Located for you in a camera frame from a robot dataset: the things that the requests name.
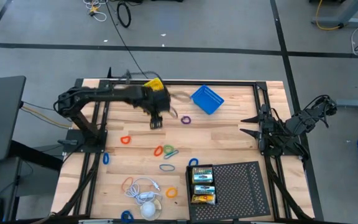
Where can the grey metal desk base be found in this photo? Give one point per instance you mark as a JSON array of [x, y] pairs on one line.
[[353, 21]]

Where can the red-orange coil wristband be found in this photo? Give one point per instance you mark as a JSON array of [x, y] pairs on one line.
[[122, 140], [155, 152]]

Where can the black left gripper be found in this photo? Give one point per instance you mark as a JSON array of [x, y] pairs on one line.
[[156, 123]]

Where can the blue coil wristband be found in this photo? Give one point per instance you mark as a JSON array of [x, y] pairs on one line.
[[193, 159], [103, 158], [122, 216]]

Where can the blue rubber band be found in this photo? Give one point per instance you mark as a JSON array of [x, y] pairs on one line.
[[160, 168], [176, 152]]

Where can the blue plastic basket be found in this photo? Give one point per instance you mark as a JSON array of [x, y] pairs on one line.
[[207, 99]]

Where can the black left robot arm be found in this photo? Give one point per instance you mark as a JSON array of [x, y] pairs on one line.
[[113, 93]]

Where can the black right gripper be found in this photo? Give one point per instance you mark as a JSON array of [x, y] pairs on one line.
[[270, 128]]

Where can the black perforated metal shelf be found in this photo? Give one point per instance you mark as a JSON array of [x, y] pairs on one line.
[[241, 189]]

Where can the black power box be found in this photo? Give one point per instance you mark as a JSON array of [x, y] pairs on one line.
[[78, 82]]

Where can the white USB charger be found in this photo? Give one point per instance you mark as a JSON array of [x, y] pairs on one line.
[[146, 196]]

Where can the silver aluminium bar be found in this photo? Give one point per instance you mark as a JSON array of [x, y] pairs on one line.
[[95, 221]]

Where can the purple coil wristband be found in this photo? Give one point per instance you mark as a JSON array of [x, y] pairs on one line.
[[181, 119]]

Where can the white round puck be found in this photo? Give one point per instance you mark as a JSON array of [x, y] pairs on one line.
[[148, 211]]

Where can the yellow plastic basket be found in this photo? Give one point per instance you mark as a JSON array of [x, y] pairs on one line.
[[154, 84]]

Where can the yellow crayon box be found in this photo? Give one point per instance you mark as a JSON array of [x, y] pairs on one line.
[[202, 175], [204, 189]]

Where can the yellow-orange coil wristband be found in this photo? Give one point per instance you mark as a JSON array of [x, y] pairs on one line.
[[167, 193]]

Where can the small yellow crayon pack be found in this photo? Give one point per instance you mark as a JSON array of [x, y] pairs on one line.
[[203, 199]]

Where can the black aluminium rig frame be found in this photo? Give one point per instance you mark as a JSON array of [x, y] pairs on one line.
[[197, 82]]

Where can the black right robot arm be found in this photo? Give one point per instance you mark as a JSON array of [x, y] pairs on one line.
[[303, 119]]

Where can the grey metal desk foot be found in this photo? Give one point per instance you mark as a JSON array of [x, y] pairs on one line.
[[353, 103]]

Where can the green coil wristband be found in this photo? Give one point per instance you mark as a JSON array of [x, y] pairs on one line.
[[164, 148]]

